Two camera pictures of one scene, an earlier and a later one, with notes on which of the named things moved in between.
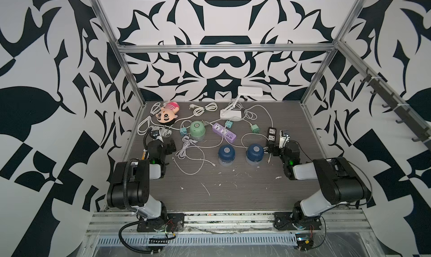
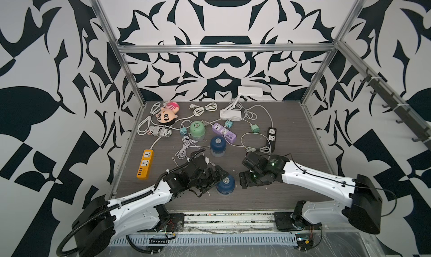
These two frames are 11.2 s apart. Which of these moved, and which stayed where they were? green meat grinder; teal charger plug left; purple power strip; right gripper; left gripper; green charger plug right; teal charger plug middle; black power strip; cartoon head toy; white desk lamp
Moved: right gripper; left gripper
Stayed: black power strip; cartoon head toy; purple power strip; teal charger plug middle; green charger plug right; white desk lamp; teal charger plug left; green meat grinder
